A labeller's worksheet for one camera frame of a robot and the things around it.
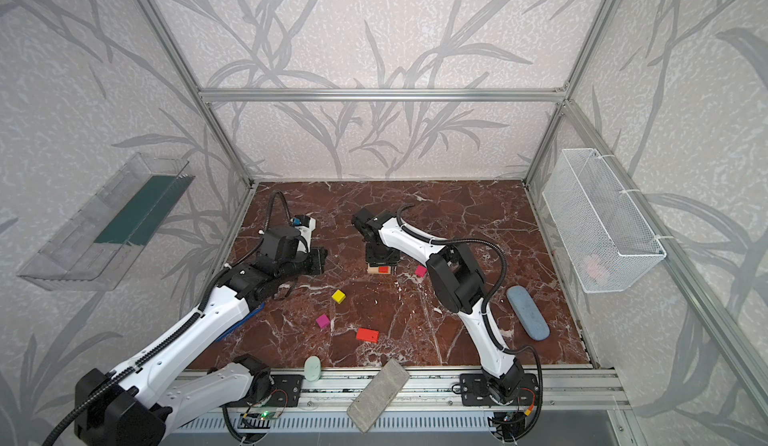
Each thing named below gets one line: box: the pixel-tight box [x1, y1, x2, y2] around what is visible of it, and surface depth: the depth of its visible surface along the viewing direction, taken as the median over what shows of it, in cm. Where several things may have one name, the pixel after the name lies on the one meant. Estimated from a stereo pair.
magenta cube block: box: [316, 313, 331, 329], surface depth 86 cm
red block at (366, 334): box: [356, 327, 380, 343], surface depth 84 cm
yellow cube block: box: [331, 289, 347, 305], surface depth 91 cm
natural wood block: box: [367, 264, 391, 275], surface depth 96 cm
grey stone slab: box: [346, 358, 410, 433], surface depth 72 cm
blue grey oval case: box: [506, 285, 551, 341], surface depth 84 cm
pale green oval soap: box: [304, 355, 321, 382], surface depth 77 cm
